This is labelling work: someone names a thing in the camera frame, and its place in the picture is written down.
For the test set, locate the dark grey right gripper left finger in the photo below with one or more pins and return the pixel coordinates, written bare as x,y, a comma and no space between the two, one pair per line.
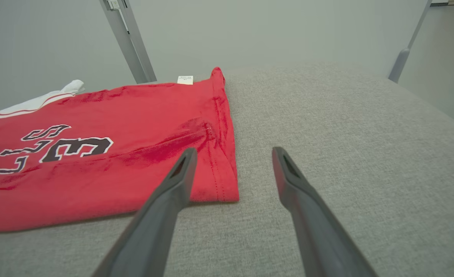
154,231

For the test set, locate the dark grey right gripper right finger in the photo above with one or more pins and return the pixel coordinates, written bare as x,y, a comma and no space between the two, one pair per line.
319,231

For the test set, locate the red white printed T-shirt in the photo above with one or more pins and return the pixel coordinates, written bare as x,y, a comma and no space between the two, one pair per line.
96,188

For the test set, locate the grey partition post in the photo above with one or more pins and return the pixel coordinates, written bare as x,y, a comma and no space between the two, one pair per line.
398,67
131,42

